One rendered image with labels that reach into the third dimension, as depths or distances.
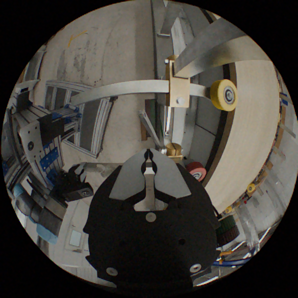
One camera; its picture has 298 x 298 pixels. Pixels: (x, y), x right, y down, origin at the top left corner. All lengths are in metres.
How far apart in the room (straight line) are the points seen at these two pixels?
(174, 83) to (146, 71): 0.93
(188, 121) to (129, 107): 0.76
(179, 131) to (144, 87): 0.36
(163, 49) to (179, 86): 0.26
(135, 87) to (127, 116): 0.90
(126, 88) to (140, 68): 0.94
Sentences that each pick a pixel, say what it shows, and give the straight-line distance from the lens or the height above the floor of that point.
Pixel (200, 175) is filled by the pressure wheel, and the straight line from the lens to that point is 0.32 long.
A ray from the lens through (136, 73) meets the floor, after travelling 1.14.
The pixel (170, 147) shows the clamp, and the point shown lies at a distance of 0.26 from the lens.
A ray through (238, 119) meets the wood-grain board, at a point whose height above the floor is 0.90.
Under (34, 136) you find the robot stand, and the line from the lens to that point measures 0.42.
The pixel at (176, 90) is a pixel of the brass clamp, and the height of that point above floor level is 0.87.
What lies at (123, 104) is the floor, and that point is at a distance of 1.11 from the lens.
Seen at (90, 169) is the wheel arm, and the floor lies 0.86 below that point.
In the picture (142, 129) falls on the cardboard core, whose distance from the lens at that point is 1.04.
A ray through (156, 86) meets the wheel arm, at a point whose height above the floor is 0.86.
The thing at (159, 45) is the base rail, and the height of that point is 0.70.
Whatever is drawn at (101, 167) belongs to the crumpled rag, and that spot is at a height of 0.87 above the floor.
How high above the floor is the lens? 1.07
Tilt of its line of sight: 60 degrees down
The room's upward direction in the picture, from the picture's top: 176 degrees clockwise
